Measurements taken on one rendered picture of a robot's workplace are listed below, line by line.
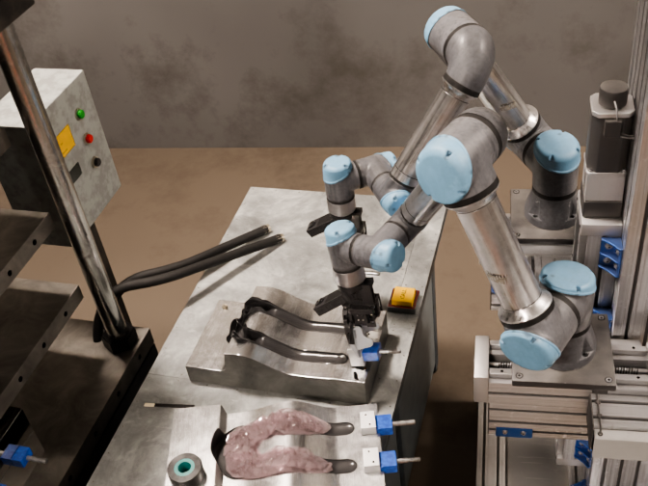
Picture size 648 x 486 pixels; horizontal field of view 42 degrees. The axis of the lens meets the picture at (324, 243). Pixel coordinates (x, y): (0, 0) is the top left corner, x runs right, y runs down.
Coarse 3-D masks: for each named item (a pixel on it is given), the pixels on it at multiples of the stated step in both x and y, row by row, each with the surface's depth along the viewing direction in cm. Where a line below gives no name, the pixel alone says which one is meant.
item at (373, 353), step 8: (376, 344) 213; (352, 352) 212; (360, 352) 211; (368, 352) 211; (376, 352) 210; (384, 352) 211; (392, 352) 210; (400, 352) 210; (352, 360) 213; (360, 360) 212; (368, 360) 212; (376, 360) 211
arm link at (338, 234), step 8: (336, 224) 196; (344, 224) 195; (352, 224) 195; (328, 232) 194; (336, 232) 193; (344, 232) 193; (352, 232) 194; (328, 240) 195; (336, 240) 193; (344, 240) 193; (328, 248) 196; (336, 248) 194; (344, 248) 193; (336, 256) 196; (344, 256) 194; (336, 264) 197; (344, 264) 196; (352, 264) 196; (336, 272) 199; (344, 272) 197
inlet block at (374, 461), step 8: (368, 448) 196; (376, 448) 195; (368, 456) 194; (376, 456) 194; (384, 456) 195; (392, 456) 195; (368, 464) 192; (376, 464) 192; (384, 464) 193; (392, 464) 193; (368, 472) 194; (384, 472) 194
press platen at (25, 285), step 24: (24, 288) 230; (48, 288) 229; (72, 288) 228; (0, 312) 223; (24, 312) 222; (48, 312) 221; (72, 312) 227; (0, 336) 216; (24, 336) 215; (48, 336) 217; (0, 360) 209; (24, 360) 208; (0, 384) 203; (0, 408) 200
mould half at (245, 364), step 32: (256, 288) 235; (224, 320) 237; (256, 320) 225; (320, 320) 230; (384, 320) 227; (192, 352) 229; (224, 352) 228; (256, 352) 218; (224, 384) 226; (256, 384) 222; (288, 384) 219; (320, 384) 215; (352, 384) 212
